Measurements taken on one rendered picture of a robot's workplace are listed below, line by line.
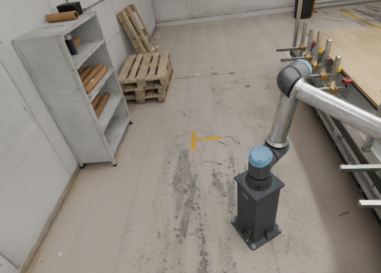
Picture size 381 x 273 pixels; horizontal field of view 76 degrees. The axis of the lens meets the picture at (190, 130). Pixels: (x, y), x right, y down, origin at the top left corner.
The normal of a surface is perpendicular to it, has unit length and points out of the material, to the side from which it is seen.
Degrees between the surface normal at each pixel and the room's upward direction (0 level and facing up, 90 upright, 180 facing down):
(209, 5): 90
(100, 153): 90
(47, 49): 90
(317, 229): 0
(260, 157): 5
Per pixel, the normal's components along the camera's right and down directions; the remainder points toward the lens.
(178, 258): -0.12, -0.79
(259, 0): -0.04, 0.61
